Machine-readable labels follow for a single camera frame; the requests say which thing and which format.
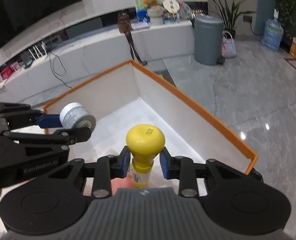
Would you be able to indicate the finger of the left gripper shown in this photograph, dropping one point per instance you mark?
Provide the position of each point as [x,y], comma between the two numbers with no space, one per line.
[59,137]
[18,115]

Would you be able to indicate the orange white open box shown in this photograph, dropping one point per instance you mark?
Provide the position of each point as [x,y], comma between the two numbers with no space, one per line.
[130,94]

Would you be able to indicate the white marble tv console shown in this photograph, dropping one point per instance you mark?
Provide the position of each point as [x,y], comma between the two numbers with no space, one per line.
[95,54]

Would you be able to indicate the brown leather camera bag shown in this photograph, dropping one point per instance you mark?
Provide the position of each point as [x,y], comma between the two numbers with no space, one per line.
[124,25]

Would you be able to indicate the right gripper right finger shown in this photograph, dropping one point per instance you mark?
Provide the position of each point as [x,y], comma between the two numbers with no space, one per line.
[185,170]

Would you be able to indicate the white wifi router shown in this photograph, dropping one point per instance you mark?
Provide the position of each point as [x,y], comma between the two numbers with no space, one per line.
[39,53]

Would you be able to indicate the teddy bear plush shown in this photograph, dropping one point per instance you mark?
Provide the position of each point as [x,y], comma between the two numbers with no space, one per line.
[149,3]

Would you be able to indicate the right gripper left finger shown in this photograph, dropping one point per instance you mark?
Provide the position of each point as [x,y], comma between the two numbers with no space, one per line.
[97,176]

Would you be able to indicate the yellow mushroom-cap bottle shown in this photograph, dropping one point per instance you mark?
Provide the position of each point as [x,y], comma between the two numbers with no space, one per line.
[144,142]

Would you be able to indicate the grey white round jar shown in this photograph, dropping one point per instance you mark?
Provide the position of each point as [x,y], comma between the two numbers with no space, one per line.
[74,115]

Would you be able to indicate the pastel woven basket bag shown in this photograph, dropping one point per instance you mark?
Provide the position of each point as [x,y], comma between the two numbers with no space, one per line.
[228,45]

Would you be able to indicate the blue plastic bag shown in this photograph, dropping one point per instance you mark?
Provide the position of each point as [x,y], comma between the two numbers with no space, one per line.
[273,34]

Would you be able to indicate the white round paper fan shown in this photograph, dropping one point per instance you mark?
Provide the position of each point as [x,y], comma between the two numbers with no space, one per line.
[172,6]

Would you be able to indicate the grey round trash bin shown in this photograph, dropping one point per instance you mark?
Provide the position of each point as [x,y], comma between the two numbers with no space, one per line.
[208,39]

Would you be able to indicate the green leafy potted plant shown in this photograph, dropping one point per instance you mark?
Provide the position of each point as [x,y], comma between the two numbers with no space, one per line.
[230,13]

